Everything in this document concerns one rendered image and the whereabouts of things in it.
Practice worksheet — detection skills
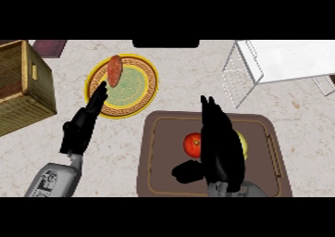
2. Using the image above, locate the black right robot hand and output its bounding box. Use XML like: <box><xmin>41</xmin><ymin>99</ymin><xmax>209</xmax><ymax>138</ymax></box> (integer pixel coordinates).
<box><xmin>170</xmin><ymin>94</ymin><xmax>247</xmax><ymax>193</ymax></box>

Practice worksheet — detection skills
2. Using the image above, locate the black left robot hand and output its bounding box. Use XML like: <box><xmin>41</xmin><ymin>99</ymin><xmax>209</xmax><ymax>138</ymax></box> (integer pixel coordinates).
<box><xmin>58</xmin><ymin>81</ymin><xmax>109</xmax><ymax>156</ymax></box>

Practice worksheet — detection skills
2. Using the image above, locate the red tomato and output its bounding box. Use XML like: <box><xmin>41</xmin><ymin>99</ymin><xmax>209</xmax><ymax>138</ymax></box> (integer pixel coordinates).
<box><xmin>181</xmin><ymin>132</ymin><xmax>203</xmax><ymax>159</ymax></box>

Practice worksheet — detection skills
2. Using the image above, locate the brown tray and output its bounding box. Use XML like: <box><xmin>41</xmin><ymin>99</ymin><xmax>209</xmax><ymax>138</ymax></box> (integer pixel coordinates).
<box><xmin>135</xmin><ymin>110</ymin><xmax>293</xmax><ymax>198</ymax></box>

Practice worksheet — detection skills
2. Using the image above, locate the yellow-green apple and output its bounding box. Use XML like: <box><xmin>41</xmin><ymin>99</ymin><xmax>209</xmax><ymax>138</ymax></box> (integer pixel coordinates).
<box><xmin>234</xmin><ymin>130</ymin><xmax>250</xmax><ymax>161</ymax></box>

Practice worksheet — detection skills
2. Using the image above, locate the yellow patterned plate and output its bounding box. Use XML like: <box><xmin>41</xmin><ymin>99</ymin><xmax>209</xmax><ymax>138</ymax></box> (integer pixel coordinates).
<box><xmin>83</xmin><ymin>53</ymin><xmax>159</xmax><ymax>119</ymax></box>

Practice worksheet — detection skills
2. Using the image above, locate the wicker basket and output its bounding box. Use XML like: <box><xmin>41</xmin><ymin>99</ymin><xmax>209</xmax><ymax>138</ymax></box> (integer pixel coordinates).
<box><xmin>0</xmin><ymin>40</ymin><xmax>58</xmax><ymax>141</ymax></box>

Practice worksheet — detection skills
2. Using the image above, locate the orange sweet potato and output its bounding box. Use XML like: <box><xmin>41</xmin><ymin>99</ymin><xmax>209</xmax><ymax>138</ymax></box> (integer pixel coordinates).
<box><xmin>106</xmin><ymin>55</ymin><xmax>123</xmax><ymax>89</ymax></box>

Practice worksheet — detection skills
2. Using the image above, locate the dark maroon block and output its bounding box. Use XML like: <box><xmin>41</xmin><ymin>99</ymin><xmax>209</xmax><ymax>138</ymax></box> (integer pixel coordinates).
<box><xmin>30</xmin><ymin>40</ymin><xmax>69</xmax><ymax>59</ymax></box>

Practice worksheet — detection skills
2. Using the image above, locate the white wire tiered shelf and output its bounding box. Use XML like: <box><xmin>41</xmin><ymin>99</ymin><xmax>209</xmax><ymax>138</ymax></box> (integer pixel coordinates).
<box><xmin>221</xmin><ymin>40</ymin><xmax>335</xmax><ymax>109</ymax></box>

